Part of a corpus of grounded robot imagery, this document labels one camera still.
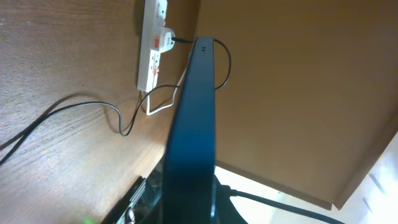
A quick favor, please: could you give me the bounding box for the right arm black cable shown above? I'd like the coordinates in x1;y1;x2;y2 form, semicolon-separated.
214;174;346;224

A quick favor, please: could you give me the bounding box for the white USB charger plug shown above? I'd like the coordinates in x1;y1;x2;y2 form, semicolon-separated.
149;27;175;53

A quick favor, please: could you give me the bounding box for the white power strip cord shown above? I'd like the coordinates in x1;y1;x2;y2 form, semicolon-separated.
145;52;191;116

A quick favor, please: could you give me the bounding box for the black USB charging cable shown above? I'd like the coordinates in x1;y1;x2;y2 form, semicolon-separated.
0;36;233;166

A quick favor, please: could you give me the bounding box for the blue Galaxy smartphone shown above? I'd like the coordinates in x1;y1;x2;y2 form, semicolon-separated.
161;37;215;224

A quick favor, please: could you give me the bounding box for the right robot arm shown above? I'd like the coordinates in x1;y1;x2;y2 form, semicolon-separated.
102;157;164;224

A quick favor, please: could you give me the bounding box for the white power strip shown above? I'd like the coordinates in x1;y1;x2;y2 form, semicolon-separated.
137;0;168;92

